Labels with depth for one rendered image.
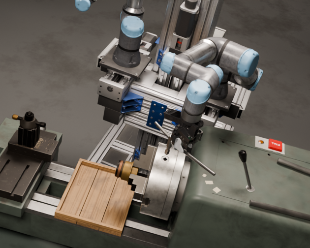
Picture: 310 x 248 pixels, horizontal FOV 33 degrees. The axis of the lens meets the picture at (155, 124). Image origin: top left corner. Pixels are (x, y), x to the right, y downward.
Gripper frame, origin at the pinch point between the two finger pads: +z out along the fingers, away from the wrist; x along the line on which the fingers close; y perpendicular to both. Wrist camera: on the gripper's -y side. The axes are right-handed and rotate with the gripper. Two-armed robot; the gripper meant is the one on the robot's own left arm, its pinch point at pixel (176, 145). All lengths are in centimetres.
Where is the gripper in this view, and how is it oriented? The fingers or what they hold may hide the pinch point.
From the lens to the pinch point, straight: 200.1
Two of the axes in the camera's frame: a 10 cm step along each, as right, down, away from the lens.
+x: 7.7, -4.1, 4.9
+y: 6.1, 6.7, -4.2
